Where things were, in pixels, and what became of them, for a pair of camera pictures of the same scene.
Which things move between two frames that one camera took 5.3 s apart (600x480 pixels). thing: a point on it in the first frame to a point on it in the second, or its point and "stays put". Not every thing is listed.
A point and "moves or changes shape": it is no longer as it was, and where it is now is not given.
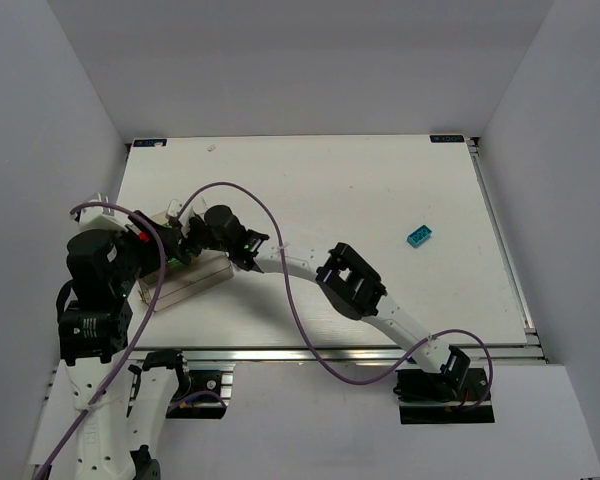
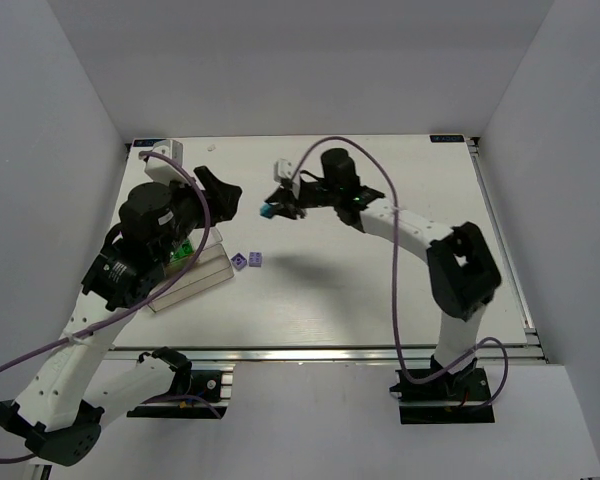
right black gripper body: [194, 239] to [294, 201]
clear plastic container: [182, 281] stays put
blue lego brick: [419, 235] moves or changes shape
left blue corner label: [150, 143] stays put
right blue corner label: [449, 138] stays put
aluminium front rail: [338, 354] stays put
